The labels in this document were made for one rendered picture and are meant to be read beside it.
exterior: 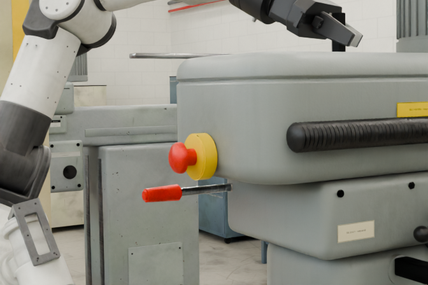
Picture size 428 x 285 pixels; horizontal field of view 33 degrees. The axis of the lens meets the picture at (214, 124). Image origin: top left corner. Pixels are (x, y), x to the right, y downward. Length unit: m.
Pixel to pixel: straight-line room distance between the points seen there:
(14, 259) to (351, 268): 0.45
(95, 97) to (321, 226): 8.69
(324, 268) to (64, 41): 0.56
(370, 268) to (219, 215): 7.53
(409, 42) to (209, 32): 8.81
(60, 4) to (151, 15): 9.69
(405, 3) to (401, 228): 0.38
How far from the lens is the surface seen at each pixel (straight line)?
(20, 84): 1.19
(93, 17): 1.21
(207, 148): 0.89
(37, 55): 1.19
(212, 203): 8.60
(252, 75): 0.84
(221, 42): 9.60
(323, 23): 1.03
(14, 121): 1.17
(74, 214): 9.55
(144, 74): 10.75
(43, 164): 1.18
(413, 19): 1.16
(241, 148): 0.85
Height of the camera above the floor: 1.85
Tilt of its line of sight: 3 degrees down
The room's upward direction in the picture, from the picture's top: 1 degrees counter-clockwise
